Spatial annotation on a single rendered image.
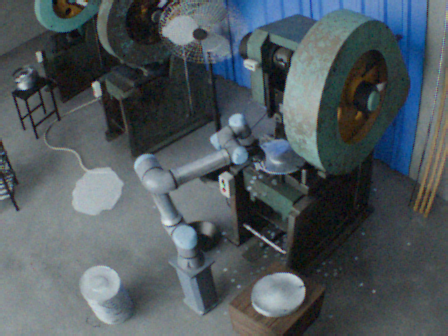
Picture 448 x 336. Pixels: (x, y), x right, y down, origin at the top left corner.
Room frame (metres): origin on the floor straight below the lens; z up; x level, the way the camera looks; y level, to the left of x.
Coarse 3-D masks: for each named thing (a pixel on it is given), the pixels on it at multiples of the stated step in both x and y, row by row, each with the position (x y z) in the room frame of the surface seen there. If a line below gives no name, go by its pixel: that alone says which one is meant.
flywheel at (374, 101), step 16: (384, 64) 1.89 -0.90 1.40; (352, 80) 1.71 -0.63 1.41; (368, 80) 1.83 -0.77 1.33; (384, 80) 1.89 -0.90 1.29; (352, 96) 1.66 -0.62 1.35; (368, 96) 1.62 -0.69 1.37; (384, 96) 1.87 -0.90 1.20; (352, 112) 1.73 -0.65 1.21; (368, 112) 1.63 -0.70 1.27; (352, 128) 1.74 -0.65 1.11; (368, 128) 1.79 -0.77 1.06
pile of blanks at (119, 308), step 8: (120, 280) 1.60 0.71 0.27; (120, 288) 1.53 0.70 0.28; (120, 296) 1.49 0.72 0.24; (128, 296) 1.59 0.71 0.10; (96, 304) 1.41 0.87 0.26; (104, 304) 1.41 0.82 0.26; (112, 304) 1.43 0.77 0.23; (120, 304) 1.46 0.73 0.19; (128, 304) 1.52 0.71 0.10; (96, 312) 1.44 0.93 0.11; (104, 312) 1.41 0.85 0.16; (112, 312) 1.42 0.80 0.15; (120, 312) 1.44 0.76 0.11; (128, 312) 1.48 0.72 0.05; (104, 320) 1.42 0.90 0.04; (112, 320) 1.41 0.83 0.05; (120, 320) 1.42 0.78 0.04
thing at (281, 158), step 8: (264, 144) 2.09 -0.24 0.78; (272, 144) 2.09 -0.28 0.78; (280, 144) 2.08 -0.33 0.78; (288, 144) 2.07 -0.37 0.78; (272, 152) 2.01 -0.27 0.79; (280, 152) 2.00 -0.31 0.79; (288, 152) 1.99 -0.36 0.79; (272, 160) 1.94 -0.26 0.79; (280, 160) 1.93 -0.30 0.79; (288, 160) 1.93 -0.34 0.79; (296, 160) 1.93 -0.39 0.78; (304, 160) 1.92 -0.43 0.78; (272, 168) 1.88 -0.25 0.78; (280, 168) 1.88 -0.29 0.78; (288, 168) 1.87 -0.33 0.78; (296, 168) 1.86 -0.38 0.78
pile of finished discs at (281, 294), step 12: (276, 276) 1.45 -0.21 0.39; (288, 276) 1.44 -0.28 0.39; (264, 288) 1.38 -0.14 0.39; (276, 288) 1.36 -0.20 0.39; (288, 288) 1.35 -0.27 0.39; (300, 288) 1.34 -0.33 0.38; (252, 300) 1.31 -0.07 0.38; (264, 300) 1.29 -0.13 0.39; (276, 300) 1.28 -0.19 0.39; (288, 300) 1.26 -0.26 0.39; (300, 300) 1.25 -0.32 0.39; (264, 312) 1.21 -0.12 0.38; (276, 312) 1.20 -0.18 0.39; (288, 312) 1.19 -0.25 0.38
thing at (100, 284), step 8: (88, 272) 1.65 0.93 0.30; (96, 272) 1.65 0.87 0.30; (104, 272) 1.65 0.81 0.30; (112, 272) 1.65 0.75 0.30; (80, 280) 1.58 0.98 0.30; (88, 280) 1.58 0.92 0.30; (96, 280) 1.58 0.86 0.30; (104, 280) 1.58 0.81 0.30; (112, 280) 1.58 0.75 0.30; (80, 288) 1.51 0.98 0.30; (88, 288) 1.51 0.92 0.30; (96, 288) 1.51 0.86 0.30; (104, 288) 1.51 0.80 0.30; (112, 288) 1.52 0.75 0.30; (96, 296) 1.45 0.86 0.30; (104, 296) 1.45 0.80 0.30; (112, 296) 1.45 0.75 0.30
